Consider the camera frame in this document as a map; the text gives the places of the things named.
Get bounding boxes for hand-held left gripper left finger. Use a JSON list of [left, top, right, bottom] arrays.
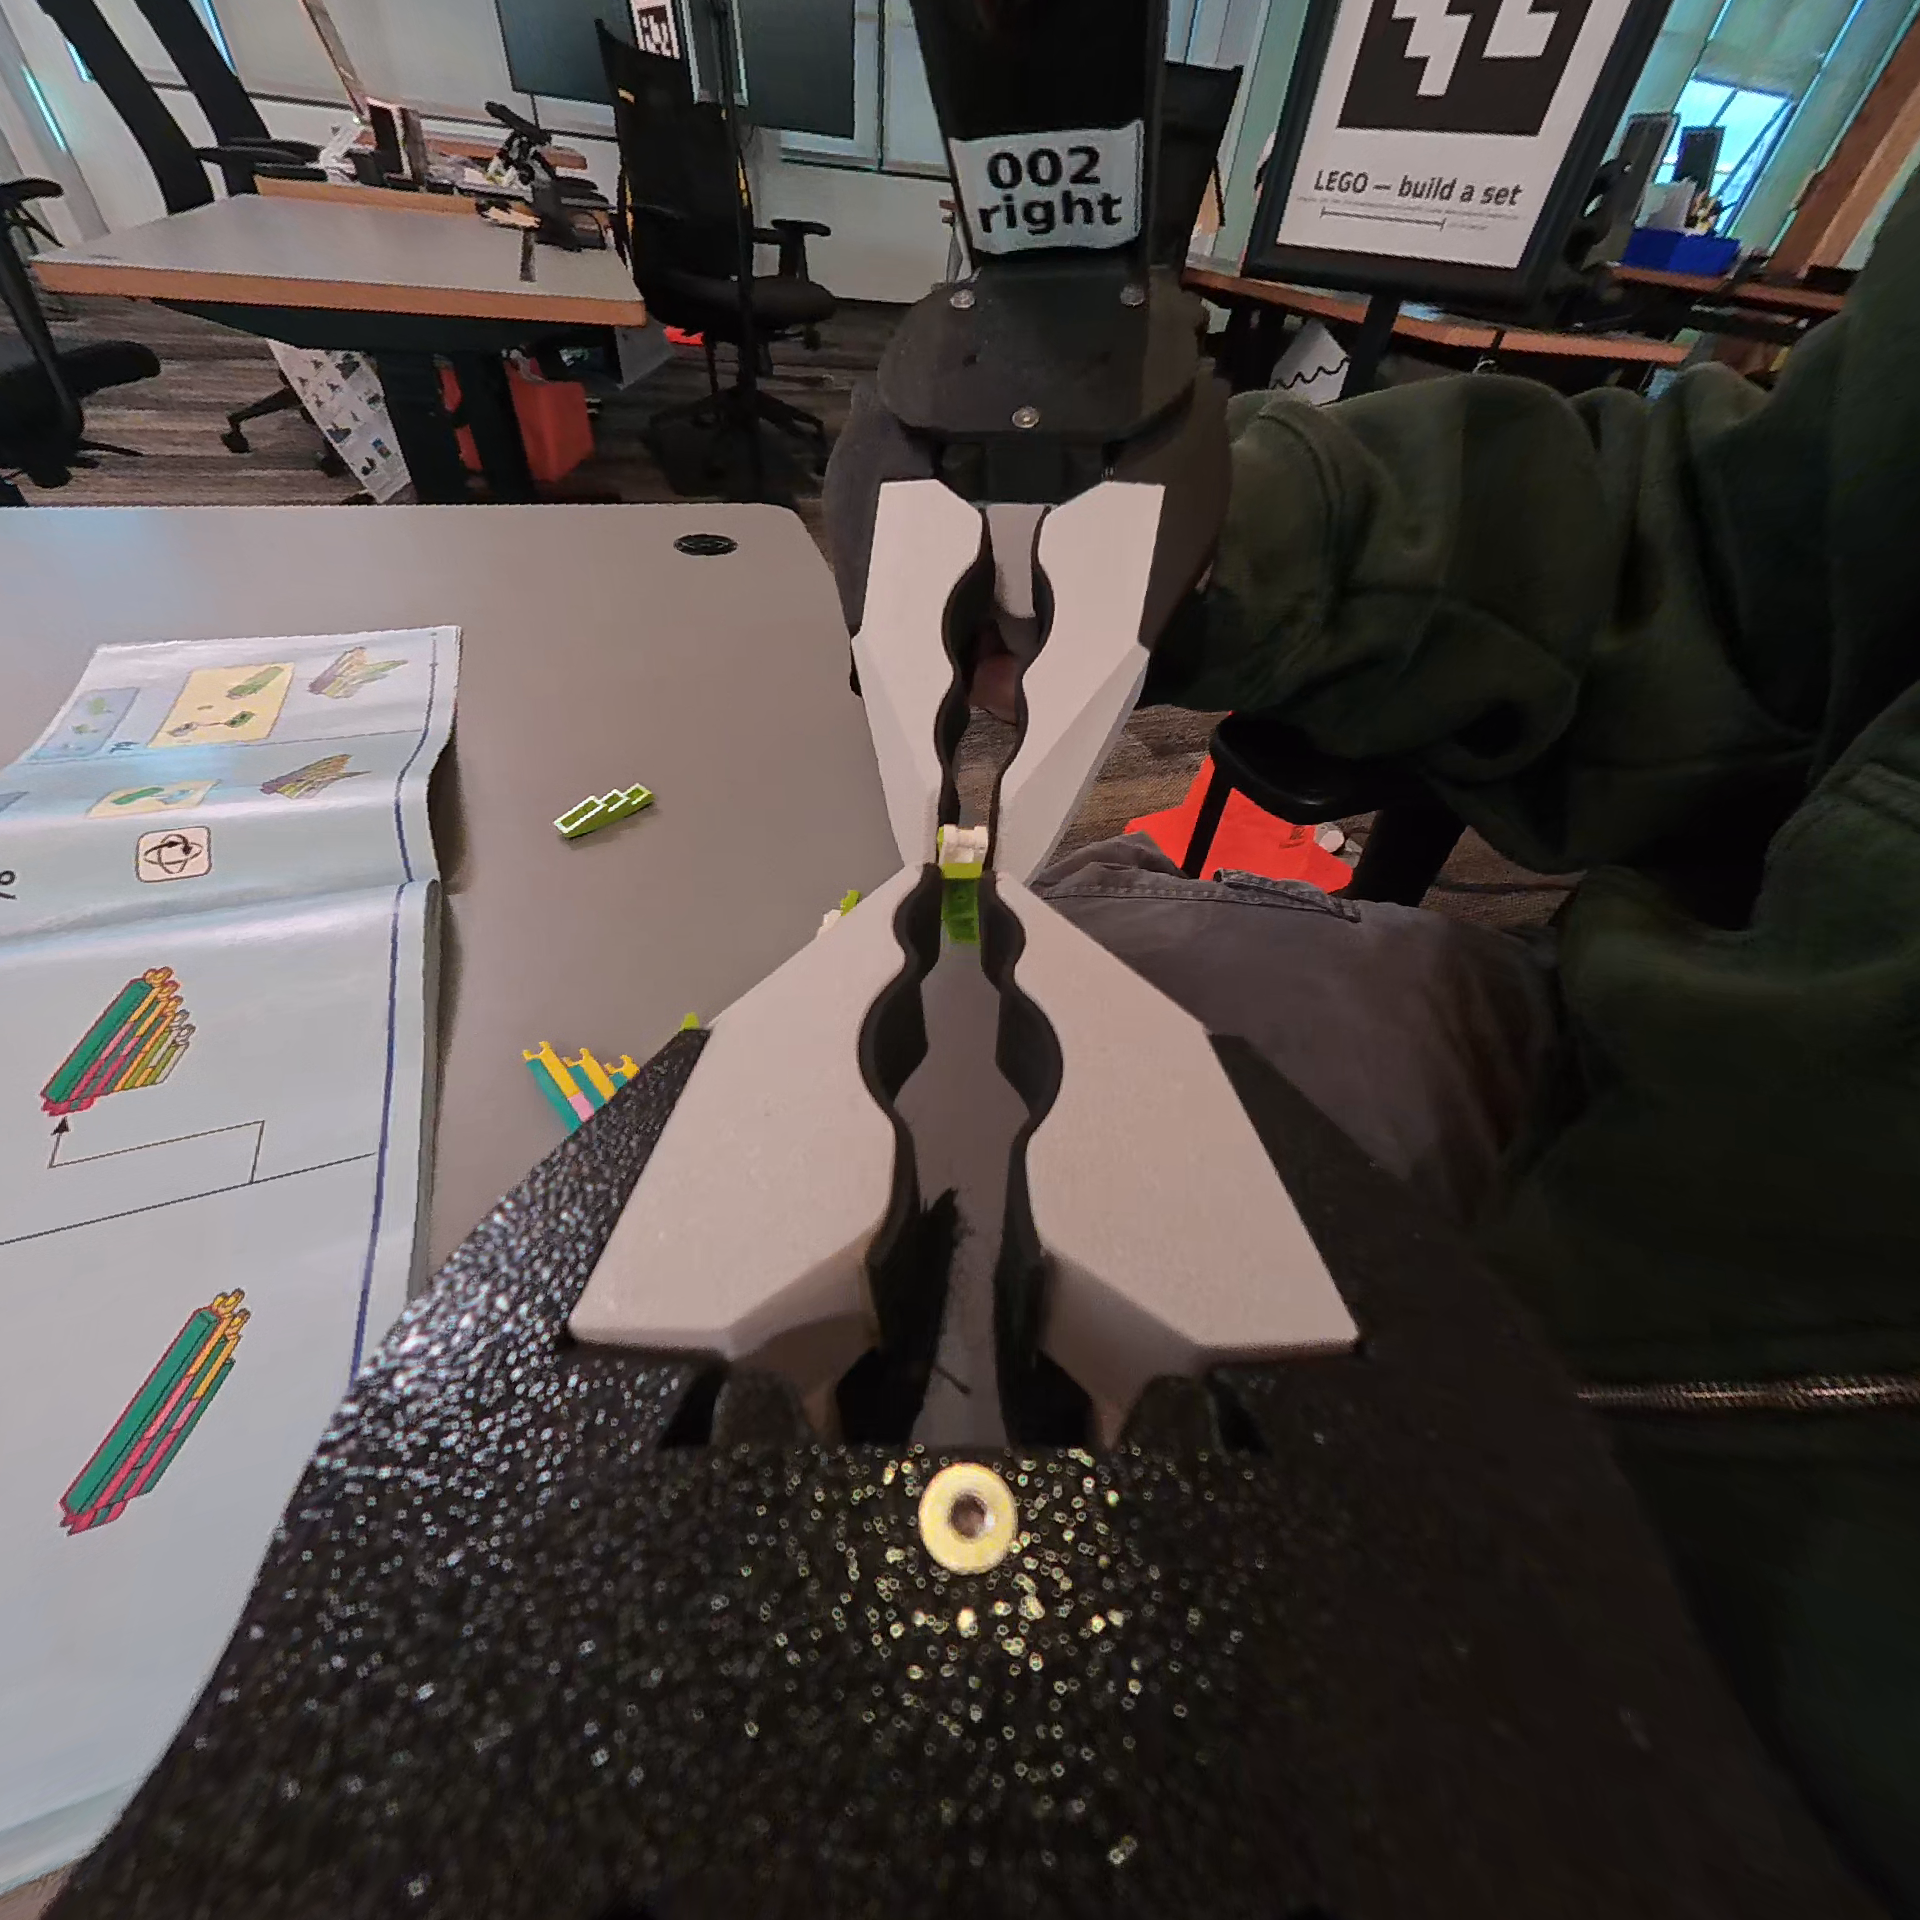
[[567, 867, 938, 1444]]

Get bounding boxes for black tabletop device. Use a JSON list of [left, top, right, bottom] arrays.
[[477, 98, 621, 248]]

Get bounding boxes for person's right forearm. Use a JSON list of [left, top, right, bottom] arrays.
[[1148, 367, 1802, 789]]

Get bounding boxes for grey office table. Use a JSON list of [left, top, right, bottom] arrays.
[[30, 192, 650, 503]]

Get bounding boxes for orange bag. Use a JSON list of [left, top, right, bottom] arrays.
[[433, 353, 600, 485]]

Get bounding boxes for person's leg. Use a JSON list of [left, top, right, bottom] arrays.
[[1034, 832, 1584, 1336]]

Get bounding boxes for striped lego wing white bricks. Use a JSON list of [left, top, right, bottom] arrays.
[[520, 1009, 711, 1135]]

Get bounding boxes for wood edged desk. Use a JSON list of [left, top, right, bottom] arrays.
[[1183, 258, 1855, 373]]

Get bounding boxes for black white sign board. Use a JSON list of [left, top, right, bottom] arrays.
[[1242, 0, 1680, 291]]

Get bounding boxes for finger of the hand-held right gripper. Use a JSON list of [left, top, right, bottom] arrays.
[[847, 476, 993, 880], [993, 480, 1172, 878]]

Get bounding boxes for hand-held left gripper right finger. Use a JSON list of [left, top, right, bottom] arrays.
[[979, 867, 1362, 1446]]

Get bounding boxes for printed leaflet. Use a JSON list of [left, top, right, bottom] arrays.
[[267, 338, 413, 505]]

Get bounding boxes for small lime white lego assembly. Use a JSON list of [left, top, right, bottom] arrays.
[[934, 822, 997, 948]]

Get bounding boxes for large dark screen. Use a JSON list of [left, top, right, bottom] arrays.
[[495, 0, 905, 147]]

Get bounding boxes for light blue instruction booklet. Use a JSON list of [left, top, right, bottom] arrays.
[[0, 624, 468, 1849]]

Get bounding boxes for black seat base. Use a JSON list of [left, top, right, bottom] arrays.
[[1183, 713, 1485, 908]]

